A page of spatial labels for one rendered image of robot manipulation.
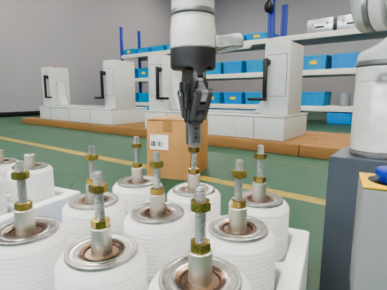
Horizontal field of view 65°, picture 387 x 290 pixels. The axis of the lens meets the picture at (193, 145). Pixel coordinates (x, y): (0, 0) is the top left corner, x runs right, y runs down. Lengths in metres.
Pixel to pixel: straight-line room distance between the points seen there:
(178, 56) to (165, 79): 2.53
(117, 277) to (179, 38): 0.34
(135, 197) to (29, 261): 0.22
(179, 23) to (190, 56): 0.05
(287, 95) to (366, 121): 1.71
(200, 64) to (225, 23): 9.67
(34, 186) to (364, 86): 0.72
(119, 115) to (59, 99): 1.37
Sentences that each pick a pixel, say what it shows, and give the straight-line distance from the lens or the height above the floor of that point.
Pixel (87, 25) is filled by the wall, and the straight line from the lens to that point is 7.88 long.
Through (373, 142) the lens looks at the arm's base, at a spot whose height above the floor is 0.33.
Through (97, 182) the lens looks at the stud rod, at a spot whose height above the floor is 0.33.
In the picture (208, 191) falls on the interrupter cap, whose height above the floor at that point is 0.25.
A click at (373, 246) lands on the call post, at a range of 0.43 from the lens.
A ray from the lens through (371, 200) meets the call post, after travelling 0.41.
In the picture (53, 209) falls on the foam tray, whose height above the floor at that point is 0.16.
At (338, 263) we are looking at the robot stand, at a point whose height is 0.08.
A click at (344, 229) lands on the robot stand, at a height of 0.16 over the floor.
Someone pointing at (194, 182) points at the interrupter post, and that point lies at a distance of 0.53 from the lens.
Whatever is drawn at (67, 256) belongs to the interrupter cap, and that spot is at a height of 0.25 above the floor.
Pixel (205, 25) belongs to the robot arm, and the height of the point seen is 0.52.
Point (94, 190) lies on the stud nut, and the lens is 0.32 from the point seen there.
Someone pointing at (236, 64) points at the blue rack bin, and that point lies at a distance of 5.47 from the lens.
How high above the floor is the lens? 0.42
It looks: 9 degrees down
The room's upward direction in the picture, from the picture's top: straight up
